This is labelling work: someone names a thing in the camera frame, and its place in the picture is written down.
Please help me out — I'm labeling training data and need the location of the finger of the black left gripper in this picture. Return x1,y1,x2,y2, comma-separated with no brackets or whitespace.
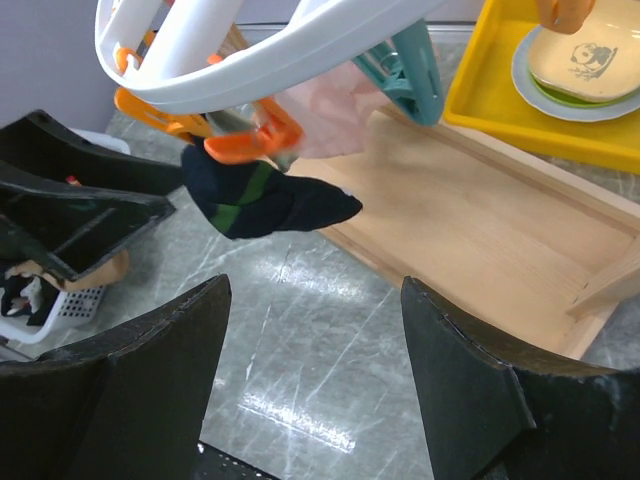
1,159,176,280
1,110,182,196

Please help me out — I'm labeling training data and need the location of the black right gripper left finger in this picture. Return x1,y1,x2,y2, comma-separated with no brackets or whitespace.
1,275,232,479

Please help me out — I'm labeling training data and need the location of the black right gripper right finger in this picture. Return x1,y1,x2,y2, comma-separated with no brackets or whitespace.
401,277,639,479

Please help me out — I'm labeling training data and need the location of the brown ribbed sock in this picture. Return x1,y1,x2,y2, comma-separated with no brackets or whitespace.
3,250,130,292

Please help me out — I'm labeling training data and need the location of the white round clip hanger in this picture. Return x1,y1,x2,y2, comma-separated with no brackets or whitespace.
94,0,437,114

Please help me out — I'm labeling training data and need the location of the wooden hanger rack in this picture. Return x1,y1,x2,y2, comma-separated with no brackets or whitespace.
219,24,640,361

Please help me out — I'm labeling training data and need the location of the white plastic basket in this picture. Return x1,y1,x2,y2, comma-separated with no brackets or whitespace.
1,131,129,344

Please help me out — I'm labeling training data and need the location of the navy green striped sock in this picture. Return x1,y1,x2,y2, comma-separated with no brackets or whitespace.
180,139,363,240

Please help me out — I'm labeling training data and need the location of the orange clothes peg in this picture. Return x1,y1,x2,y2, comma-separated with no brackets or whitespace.
114,87,303,165

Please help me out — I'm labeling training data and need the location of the yellow plastic tray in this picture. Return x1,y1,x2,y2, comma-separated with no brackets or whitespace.
444,1,639,174

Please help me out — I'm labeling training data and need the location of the teal clothes peg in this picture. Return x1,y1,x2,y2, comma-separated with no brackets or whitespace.
353,20,445,126

